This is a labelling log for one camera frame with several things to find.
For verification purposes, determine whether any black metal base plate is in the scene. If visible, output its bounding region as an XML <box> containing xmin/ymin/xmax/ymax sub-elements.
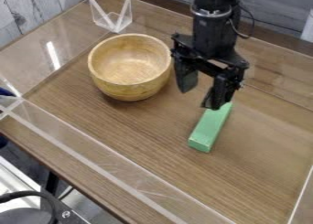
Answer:
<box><xmin>38</xmin><ymin>191</ymin><xmax>91</xmax><ymax>224</ymax></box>

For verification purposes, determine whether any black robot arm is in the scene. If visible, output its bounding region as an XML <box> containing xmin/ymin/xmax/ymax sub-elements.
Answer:
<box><xmin>171</xmin><ymin>0</ymin><xmax>248</xmax><ymax>111</ymax></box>

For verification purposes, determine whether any black cable loop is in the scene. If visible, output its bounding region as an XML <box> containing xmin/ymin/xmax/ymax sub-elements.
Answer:
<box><xmin>0</xmin><ymin>190</ymin><xmax>56</xmax><ymax>224</ymax></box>

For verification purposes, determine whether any light wooden bowl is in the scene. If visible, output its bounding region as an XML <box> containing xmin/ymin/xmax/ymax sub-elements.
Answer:
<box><xmin>88</xmin><ymin>33</ymin><xmax>171</xmax><ymax>101</ymax></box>

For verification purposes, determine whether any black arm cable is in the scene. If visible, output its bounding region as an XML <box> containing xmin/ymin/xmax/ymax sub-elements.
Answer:
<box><xmin>227</xmin><ymin>3</ymin><xmax>256</xmax><ymax>40</ymax></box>

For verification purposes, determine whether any clear acrylic front wall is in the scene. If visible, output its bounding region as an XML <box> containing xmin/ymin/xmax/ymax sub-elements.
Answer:
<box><xmin>0</xmin><ymin>80</ymin><xmax>234</xmax><ymax>224</ymax></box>

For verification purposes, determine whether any black table leg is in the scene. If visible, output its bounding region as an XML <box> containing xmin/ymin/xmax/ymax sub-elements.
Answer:
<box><xmin>45</xmin><ymin>172</ymin><xmax>60</xmax><ymax>196</ymax></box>

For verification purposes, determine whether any clear acrylic corner bracket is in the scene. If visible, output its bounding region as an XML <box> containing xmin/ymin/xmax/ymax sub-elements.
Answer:
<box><xmin>88</xmin><ymin>0</ymin><xmax>132</xmax><ymax>34</ymax></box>

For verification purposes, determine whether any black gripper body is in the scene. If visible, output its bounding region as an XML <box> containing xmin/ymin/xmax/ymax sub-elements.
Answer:
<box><xmin>168</xmin><ymin>16</ymin><xmax>250</xmax><ymax>90</ymax></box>

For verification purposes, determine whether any green rectangular block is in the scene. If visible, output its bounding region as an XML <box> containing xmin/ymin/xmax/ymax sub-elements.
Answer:
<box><xmin>188</xmin><ymin>102</ymin><xmax>232</xmax><ymax>153</ymax></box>

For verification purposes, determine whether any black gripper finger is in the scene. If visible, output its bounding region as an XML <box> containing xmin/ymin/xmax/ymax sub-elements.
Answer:
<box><xmin>173</xmin><ymin>59</ymin><xmax>198</xmax><ymax>93</ymax></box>
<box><xmin>200</xmin><ymin>73</ymin><xmax>239</xmax><ymax>111</ymax></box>

